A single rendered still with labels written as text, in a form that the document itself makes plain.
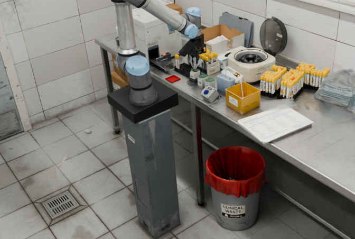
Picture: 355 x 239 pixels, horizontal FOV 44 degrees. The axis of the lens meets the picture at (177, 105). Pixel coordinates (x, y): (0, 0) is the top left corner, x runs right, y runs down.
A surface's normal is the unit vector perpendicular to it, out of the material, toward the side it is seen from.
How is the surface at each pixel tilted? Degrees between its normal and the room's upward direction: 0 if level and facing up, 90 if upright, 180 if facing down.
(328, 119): 0
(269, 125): 1
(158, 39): 90
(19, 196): 0
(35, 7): 90
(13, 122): 90
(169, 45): 90
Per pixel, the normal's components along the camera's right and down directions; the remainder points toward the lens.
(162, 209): 0.59, 0.38
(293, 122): -0.08, -0.85
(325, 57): -0.80, 0.35
